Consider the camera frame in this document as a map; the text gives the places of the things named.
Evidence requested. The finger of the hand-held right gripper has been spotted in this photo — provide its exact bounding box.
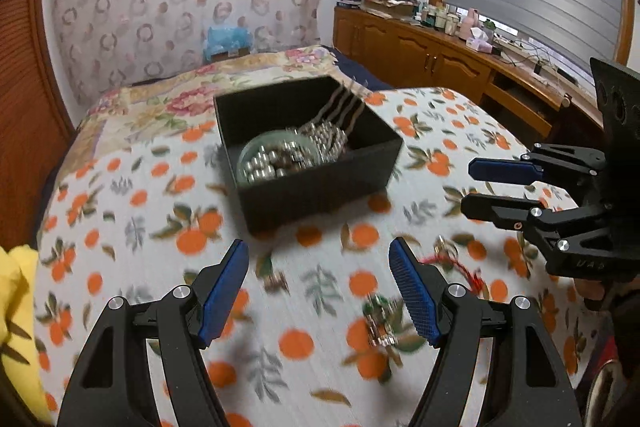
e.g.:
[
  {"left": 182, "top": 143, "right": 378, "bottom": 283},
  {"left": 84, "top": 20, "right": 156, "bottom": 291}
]
[
  {"left": 460, "top": 192, "right": 608, "bottom": 258},
  {"left": 468, "top": 142, "right": 609, "bottom": 186}
]

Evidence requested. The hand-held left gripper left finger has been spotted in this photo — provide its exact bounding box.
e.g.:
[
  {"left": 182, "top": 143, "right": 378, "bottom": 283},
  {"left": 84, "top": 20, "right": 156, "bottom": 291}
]
[{"left": 57, "top": 238, "right": 251, "bottom": 427}]

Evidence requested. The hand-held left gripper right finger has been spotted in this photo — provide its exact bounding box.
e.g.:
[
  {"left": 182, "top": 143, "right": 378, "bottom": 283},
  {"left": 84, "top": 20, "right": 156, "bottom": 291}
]
[{"left": 388, "top": 236, "right": 586, "bottom": 427}]

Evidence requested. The green stone silver jewelry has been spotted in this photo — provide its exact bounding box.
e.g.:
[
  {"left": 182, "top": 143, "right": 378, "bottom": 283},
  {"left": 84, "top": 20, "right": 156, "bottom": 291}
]
[{"left": 362, "top": 294, "right": 407, "bottom": 349}]

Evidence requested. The small metal ring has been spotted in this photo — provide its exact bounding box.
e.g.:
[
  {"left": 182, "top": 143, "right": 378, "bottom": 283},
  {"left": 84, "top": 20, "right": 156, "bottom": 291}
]
[{"left": 262, "top": 271, "right": 289, "bottom": 293}]

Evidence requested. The red cord charm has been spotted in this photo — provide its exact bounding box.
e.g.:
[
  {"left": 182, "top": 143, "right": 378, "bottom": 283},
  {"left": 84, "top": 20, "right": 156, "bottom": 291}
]
[{"left": 419, "top": 236, "right": 492, "bottom": 296}]

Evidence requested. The black cardboard box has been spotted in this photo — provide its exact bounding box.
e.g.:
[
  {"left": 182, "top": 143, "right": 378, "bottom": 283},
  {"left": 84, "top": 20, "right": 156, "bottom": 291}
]
[{"left": 213, "top": 75, "right": 405, "bottom": 238}]

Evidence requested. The metal hair comb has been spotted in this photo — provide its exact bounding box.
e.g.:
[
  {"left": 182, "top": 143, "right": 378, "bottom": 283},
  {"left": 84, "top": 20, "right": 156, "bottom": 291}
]
[{"left": 309, "top": 79, "right": 372, "bottom": 144}]

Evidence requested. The white pearl necklace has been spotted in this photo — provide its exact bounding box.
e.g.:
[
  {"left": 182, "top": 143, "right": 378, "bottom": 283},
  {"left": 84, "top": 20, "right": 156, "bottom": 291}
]
[{"left": 245, "top": 119, "right": 352, "bottom": 184}]

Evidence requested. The person's right hand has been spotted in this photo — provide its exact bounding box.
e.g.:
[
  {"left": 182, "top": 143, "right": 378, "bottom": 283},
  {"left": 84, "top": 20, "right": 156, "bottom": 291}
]
[{"left": 574, "top": 279, "right": 610, "bottom": 314}]

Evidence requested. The orange fruit print tablecloth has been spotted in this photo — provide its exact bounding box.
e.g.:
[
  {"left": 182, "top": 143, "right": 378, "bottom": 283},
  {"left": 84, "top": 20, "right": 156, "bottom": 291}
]
[{"left": 32, "top": 87, "right": 612, "bottom": 427}]

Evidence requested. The group of cosmetic bottles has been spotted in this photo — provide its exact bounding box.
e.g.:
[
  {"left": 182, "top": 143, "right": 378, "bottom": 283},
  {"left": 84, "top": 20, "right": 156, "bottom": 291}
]
[{"left": 419, "top": 1, "right": 464, "bottom": 38}]

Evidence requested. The long wooden cabinet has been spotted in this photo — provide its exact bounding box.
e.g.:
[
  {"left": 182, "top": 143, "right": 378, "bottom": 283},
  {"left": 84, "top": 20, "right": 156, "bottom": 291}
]
[{"left": 332, "top": 4, "right": 607, "bottom": 144}]

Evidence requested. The dark blue bed sheet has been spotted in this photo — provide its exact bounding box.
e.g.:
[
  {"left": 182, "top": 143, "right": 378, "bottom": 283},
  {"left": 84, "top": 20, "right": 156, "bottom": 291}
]
[{"left": 320, "top": 44, "right": 402, "bottom": 94}]

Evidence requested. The yellow cloth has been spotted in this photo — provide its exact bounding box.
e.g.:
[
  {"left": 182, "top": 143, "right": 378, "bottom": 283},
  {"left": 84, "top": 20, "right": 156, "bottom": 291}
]
[{"left": 0, "top": 244, "right": 54, "bottom": 426}]

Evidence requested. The floral bed blanket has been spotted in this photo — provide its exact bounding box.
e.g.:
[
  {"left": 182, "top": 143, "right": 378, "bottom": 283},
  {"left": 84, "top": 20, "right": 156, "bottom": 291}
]
[{"left": 52, "top": 44, "right": 347, "bottom": 174}]

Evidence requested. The blue plastic bag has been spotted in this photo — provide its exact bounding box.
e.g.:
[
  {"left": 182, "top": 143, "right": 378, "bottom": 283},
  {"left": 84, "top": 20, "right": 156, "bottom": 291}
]
[{"left": 202, "top": 24, "right": 254, "bottom": 60}]

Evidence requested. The brown slatted wooden wardrobe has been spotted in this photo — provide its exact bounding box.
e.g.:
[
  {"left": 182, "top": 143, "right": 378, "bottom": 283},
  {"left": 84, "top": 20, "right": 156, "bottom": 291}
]
[{"left": 0, "top": 0, "right": 79, "bottom": 254}]

